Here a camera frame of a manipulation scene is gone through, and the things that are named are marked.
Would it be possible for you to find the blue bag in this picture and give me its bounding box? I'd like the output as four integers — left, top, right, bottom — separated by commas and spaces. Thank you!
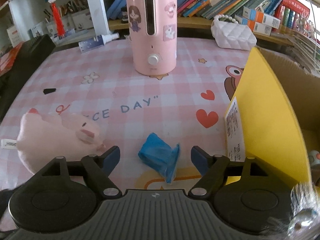
138, 133, 180, 184

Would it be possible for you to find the pink pig plush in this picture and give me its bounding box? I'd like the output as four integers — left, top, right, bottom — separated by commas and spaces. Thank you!
1, 108, 106, 174

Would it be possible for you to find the pink chick plush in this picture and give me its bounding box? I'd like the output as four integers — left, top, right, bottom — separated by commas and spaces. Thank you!
308, 150, 320, 167

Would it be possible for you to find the yellow cardboard box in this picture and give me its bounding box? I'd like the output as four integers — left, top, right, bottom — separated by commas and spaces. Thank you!
224, 48, 319, 185

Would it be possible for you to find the black small chip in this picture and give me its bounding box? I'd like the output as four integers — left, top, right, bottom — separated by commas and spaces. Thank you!
43, 88, 56, 95

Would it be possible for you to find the spray bottle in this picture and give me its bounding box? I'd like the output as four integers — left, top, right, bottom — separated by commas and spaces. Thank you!
78, 33, 119, 53

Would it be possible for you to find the black keyboard case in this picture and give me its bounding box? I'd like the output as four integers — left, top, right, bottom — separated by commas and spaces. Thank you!
1, 34, 55, 119

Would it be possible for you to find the white quilted handbag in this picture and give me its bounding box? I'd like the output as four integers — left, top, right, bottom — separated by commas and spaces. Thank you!
211, 15, 257, 51

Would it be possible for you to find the red patterned paper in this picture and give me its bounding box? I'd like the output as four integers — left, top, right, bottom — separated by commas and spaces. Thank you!
0, 42, 23, 76

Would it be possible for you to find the stack of newspapers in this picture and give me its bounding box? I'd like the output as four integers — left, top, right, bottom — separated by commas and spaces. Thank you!
289, 31, 319, 77

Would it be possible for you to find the white pen holder box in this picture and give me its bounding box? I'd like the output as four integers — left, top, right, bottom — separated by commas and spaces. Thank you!
62, 9, 93, 31

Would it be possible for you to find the pink humidifier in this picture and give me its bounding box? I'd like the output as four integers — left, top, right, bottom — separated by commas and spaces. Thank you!
126, 0, 177, 80

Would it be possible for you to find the red tassel ornament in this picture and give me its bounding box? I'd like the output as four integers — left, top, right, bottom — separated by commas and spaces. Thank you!
48, 0, 65, 36

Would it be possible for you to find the white bookshelf frame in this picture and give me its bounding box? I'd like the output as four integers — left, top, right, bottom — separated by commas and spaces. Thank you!
0, 0, 320, 46

